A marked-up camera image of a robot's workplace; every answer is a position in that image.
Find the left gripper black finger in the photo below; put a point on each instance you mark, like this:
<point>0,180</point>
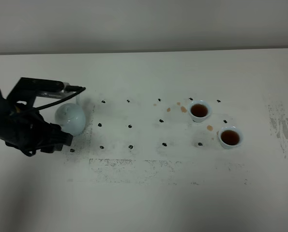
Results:
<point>58,137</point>

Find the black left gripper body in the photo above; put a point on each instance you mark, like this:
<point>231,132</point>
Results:
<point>25,128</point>

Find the light blue porcelain teapot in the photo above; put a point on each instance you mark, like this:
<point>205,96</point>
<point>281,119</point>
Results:
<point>71,117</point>

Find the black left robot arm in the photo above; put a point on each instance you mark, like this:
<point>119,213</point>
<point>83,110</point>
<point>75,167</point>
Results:
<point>22,126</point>

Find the far light blue teacup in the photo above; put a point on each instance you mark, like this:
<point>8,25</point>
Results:
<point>199,110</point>

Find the light blue teacup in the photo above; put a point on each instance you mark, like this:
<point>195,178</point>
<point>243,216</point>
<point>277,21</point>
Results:
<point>230,137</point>
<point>199,110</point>

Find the near light blue teacup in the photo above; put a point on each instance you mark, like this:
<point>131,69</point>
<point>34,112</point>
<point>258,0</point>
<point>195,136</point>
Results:
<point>230,137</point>

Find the grey wrist depth camera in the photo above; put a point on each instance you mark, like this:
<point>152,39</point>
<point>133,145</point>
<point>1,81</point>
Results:
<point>52,89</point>

